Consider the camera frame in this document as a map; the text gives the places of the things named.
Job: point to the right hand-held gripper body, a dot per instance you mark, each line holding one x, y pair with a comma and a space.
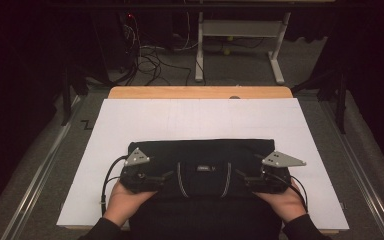
275, 173

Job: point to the person's dark clothing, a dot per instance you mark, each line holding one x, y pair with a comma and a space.
206, 220

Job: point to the person's left hand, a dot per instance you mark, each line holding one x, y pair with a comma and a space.
126, 203

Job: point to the black tripod stand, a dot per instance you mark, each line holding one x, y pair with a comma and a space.
67, 93
340, 100

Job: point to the dark computer tower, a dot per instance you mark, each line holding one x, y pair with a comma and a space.
113, 40

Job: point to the white metal desk frame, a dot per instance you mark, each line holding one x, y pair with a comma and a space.
243, 28

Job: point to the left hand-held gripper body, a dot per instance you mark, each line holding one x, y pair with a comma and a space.
136, 175

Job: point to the white table cover sheet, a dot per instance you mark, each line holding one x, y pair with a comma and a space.
196, 116

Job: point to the navy knit sweater vest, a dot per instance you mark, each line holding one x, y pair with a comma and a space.
200, 154

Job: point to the metal floor rail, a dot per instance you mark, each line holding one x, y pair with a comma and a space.
360, 173
36, 173

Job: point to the yellow tennis ball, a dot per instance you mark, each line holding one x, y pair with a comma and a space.
226, 51
230, 38

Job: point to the person's right hand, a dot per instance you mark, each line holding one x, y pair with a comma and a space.
285, 203

